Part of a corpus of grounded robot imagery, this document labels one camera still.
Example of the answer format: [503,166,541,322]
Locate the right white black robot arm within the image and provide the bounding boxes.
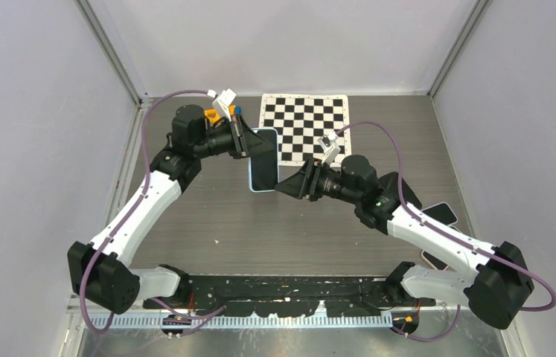
[275,155,534,329]

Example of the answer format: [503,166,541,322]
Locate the black white checkerboard mat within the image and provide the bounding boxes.
[258,94,350,167]

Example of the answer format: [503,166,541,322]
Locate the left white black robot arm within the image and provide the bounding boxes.
[67,105,278,315]

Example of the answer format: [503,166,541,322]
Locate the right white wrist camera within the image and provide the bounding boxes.
[317,132,340,168]

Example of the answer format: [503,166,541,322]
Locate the phone with pink edge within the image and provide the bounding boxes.
[420,250,450,271]

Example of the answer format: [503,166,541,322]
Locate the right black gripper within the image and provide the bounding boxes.
[275,158,360,206]

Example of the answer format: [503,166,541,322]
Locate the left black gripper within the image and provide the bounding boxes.
[194,115,275,160]

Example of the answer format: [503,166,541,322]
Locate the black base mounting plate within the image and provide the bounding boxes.
[163,275,435,318]

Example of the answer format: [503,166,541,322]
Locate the black phone case far right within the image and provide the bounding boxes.
[379,172,423,210]

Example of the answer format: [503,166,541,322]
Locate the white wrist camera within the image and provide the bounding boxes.
[207,88,237,119]
[317,132,340,168]

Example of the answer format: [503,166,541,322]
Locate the phone with white edge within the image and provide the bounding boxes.
[421,202,458,226]

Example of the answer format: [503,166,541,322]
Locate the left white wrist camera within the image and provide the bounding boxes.
[207,88,237,119]

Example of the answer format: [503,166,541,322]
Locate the orange triangle toy block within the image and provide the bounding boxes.
[204,105,241,124]

